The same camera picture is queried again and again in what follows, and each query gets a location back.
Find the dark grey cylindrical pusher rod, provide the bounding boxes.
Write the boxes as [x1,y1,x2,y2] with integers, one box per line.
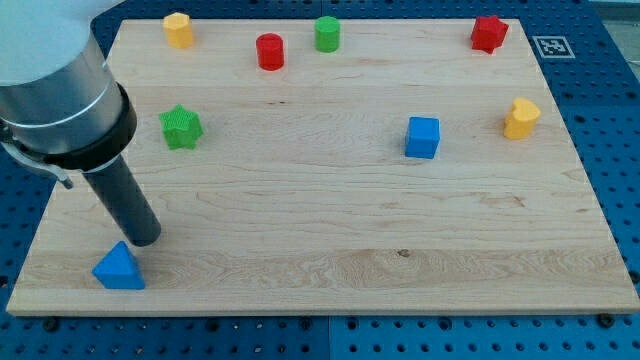
[83,156,161,247]

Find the blue triangle block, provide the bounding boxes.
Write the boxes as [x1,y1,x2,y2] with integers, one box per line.
[92,241,146,290]

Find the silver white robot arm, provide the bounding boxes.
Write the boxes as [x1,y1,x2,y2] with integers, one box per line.
[1,0,161,247]

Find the green star block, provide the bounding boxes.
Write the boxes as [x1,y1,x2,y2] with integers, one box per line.
[158,104,203,150]

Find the yellow hexagon block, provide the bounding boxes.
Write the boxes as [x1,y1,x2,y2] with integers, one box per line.
[163,12,194,49]

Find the red cylinder block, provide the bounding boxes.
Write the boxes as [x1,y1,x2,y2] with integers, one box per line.
[256,33,285,71]

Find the light wooden board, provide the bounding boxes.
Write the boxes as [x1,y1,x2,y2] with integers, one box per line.
[7,19,639,317]

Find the green cylinder block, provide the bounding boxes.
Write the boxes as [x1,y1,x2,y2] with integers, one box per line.
[314,16,341,53]

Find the blue cube block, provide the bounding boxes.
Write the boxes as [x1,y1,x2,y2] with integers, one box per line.
[405,117,440,159]

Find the red star block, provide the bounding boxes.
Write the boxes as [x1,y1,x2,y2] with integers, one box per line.
[470,15,509,54]

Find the yellow heart block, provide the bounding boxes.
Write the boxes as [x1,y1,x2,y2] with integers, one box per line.
[503,97,541,140]

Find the white fiducial marker tag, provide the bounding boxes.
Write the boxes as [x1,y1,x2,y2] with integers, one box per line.
[533,35,575,59]

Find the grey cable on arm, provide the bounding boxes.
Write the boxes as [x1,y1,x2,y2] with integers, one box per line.
[0,139,74,190]

